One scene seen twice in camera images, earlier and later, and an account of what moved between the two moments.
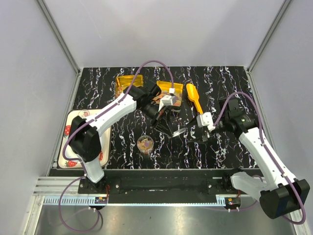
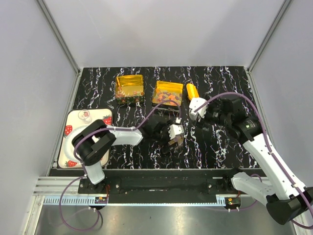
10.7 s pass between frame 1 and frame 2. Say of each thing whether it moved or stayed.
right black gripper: moved
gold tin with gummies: stayed
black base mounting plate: stayed
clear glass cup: moved
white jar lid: moved
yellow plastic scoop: stayed
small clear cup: stayed
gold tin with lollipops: stayed
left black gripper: moved
